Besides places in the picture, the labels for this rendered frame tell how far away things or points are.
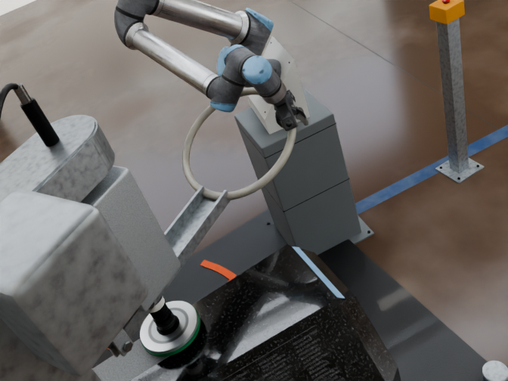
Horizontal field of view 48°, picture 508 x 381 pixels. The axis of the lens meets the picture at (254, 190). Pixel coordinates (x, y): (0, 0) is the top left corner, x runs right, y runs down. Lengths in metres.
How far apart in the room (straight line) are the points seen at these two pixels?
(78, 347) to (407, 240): 2.78
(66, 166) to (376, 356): 1.21
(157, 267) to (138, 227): 0.16
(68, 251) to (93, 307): 0.08
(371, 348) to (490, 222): 1.49
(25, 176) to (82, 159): 0.14
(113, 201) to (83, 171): 0.14
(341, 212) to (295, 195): 0.34
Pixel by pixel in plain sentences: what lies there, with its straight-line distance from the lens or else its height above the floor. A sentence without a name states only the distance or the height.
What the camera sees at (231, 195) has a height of 1.14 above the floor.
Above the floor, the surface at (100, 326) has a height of 1.96.
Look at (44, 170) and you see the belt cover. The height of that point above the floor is 1.72.
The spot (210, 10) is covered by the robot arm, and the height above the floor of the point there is 1.53.
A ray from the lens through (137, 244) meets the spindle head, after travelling 1.71.
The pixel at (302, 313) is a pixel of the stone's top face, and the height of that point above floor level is 0.85.
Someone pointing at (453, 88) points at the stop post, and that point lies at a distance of 3.31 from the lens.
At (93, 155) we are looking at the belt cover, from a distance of 1.55.
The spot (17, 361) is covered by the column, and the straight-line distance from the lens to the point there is 0.71.
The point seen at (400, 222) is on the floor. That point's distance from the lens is 3.41.
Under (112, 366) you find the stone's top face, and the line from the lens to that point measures 2.17.
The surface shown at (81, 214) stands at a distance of 0.62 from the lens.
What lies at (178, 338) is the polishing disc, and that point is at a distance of 2.03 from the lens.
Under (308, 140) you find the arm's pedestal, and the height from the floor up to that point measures 0.77.
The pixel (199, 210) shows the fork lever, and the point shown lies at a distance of 2.12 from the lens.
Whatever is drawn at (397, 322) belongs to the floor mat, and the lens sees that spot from 2.95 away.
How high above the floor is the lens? 2.41
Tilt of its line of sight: 38 degrees down
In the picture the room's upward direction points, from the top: 21 degrees counter-clockwise
